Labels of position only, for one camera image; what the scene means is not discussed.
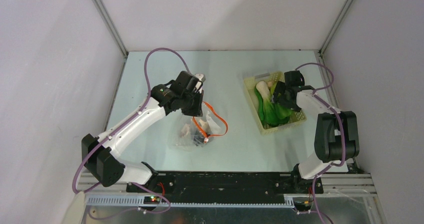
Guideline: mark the green bok choy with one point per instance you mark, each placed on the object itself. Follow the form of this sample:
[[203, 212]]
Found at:
[[270, 114]]

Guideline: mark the dark purple grape bunch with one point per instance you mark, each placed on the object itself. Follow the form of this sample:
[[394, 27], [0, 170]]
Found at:
[[199, 140]]

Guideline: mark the clear zip top bag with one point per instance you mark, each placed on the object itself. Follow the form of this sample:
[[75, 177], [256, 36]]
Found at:
[[186, 143]]

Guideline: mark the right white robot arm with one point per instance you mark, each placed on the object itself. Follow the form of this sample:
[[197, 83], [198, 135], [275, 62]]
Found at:
[[336, 137]]

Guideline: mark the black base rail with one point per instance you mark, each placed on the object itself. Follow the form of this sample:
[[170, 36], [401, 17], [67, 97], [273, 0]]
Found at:
[[228, 187]]

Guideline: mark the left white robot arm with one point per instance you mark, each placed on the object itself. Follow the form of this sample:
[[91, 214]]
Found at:
[[102, 154]]

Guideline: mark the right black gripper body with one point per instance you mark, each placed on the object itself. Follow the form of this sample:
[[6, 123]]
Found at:
[[285, 96]]

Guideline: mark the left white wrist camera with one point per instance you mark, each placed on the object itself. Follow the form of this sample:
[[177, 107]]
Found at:
[[200, 81]]

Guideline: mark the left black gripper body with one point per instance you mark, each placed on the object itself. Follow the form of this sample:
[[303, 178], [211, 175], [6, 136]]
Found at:
[[191, 105]]

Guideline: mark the cream perforated plastic basket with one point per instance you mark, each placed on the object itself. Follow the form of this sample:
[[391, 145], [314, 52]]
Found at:
[[297, 118]]

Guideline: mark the white oyster mushroom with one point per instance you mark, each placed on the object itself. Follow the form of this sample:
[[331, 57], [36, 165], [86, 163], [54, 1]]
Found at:
[[205, 126]]

